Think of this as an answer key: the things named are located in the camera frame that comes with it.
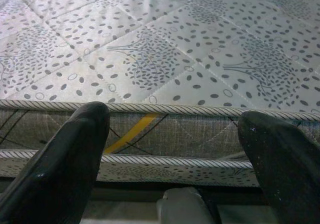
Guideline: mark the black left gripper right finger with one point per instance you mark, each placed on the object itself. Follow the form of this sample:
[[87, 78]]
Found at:
[[287, 174]]

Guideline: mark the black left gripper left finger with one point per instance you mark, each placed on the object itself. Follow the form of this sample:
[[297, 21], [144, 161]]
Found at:
[[55, 174]]

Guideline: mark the dark bed base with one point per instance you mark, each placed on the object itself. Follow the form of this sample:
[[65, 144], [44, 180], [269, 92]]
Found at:
[[125, 194]]

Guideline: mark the silver robot leg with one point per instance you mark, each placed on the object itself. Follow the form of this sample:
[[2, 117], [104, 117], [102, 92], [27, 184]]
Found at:
[[182, 206]]

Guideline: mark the grey quilted mattress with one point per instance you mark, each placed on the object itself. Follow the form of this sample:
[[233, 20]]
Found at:
[[160, 46]]

